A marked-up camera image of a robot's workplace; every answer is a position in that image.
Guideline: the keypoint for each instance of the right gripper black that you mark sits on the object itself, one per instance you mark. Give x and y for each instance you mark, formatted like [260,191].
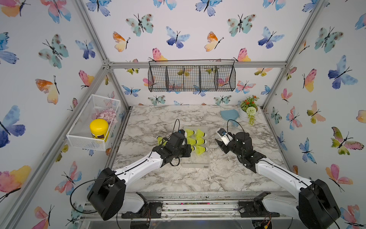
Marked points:
[223,146]

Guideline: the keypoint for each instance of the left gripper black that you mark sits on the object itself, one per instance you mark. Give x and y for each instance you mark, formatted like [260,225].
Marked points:
[188,150]

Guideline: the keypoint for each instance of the yellow shuttlecock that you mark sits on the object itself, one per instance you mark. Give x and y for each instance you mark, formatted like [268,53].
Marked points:
[200,133]
[200,141]
[199,149]
[189,133]
[161,141]
[191,141]

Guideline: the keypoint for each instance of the translucent plastic storage box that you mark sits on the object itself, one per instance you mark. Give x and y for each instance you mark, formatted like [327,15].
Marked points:
[198,161]

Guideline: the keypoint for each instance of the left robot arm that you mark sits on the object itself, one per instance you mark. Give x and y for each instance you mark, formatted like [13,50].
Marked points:
[108,194]

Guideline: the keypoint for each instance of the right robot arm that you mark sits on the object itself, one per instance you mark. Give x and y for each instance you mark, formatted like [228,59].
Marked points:
[312,202]

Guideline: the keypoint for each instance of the light blue dustpan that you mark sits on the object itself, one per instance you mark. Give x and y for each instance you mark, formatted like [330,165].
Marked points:
[229,114]

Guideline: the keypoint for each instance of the white potted artificial plant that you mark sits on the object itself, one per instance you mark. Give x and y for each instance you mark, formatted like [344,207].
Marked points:
[248,110]

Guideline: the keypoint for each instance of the pink flower ball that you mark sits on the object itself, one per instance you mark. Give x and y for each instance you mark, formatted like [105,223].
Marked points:
[109,115]

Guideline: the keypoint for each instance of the yellow lidded jar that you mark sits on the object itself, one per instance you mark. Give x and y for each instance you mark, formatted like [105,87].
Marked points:
[99,129]

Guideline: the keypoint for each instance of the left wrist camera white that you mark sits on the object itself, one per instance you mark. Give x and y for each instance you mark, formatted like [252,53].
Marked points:
[181,131]

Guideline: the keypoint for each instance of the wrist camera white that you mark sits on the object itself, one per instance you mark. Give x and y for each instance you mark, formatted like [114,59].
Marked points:
[181,131]
[225,137]

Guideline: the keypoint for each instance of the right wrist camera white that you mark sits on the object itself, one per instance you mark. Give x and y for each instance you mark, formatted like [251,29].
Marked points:
[225,137]

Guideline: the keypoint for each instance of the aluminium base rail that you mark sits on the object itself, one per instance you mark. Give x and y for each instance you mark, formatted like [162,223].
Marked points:
[215,205]

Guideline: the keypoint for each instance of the black wire wall basket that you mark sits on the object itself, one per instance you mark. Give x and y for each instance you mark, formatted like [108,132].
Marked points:
[192,76]

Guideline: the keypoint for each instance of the white mesh wall basket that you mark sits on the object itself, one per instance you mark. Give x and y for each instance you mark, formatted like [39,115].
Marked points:
[79,136]

